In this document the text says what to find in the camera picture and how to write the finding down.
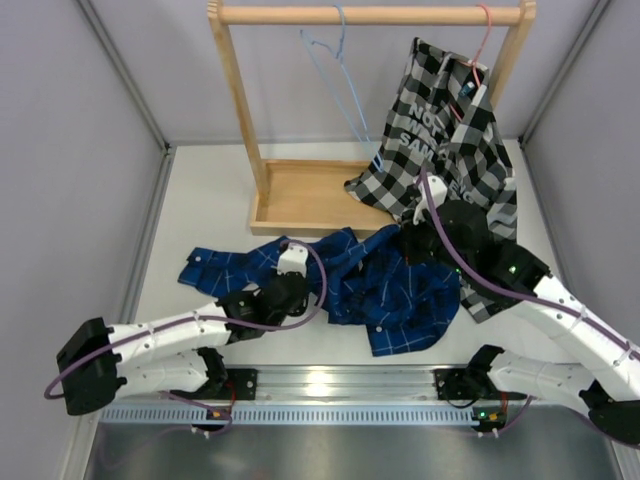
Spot left aluminium frame post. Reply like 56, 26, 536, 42
72, 0, 174, 156

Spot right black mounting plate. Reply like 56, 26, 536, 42
433, 368, 476, 402

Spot black mounting plate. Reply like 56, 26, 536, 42
218, 368, 258, 401
433, 368, 476, 402

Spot blue plaid shirt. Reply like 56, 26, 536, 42
178, 225, 460, 357

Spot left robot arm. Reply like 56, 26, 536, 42
56, 272, 309, 416

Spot wooden clothes rack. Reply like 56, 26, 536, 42
207, 1, 536, 237

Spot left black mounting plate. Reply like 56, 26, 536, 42
218, 368, 258, 401

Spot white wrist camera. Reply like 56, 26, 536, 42
276, 241, 309, 277
412, 174, 447, 225

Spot light blue wire hanger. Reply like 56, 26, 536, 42
298, 3, 385, 175

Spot pink wire hanger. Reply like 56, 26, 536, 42
459, 4, 493, 96

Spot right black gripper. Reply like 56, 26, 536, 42
391, 204, 473, 279

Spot perforated cable duct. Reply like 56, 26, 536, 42
100, 404, 498, 427

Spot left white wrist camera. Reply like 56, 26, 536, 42
276, 241, 309, 277

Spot black white checkered shirt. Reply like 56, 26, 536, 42
343, 36, 519, 325

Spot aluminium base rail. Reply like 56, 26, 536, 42
114, 363, 566, 405

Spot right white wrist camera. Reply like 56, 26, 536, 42
412, 174, 447, 225

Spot right aluminium frame post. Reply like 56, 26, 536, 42
517, 0, 614, 148

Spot aluminium frame post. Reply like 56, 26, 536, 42
72, 0, 174, 156
517, 0, 614, 148

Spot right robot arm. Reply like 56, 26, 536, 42
401, 200, 639, 448

